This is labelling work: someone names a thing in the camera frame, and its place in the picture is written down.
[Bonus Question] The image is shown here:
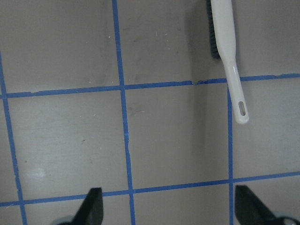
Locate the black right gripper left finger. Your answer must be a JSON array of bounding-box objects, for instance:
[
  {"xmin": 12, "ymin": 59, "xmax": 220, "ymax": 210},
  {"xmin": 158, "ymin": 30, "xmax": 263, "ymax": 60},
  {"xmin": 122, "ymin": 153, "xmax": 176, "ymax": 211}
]
[{"xmin": 70, "ymin": 187, "xmax": 104, "ymax": 225}]

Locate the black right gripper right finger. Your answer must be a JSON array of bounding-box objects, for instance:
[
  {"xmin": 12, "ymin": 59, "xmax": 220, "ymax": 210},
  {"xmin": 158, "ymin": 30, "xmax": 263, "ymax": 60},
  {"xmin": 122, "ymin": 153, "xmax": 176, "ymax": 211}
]
[{"xmin": 234, "ymin": 185, "xmax": 277, "ymax": 225}]

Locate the beige hand brush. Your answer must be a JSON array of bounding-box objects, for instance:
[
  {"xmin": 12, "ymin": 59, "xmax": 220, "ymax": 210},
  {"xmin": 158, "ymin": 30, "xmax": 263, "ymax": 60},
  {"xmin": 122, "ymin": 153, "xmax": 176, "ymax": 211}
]
[{"xmin": 206, "ymin": 0, "xmax": 249, "ymax": 124}]

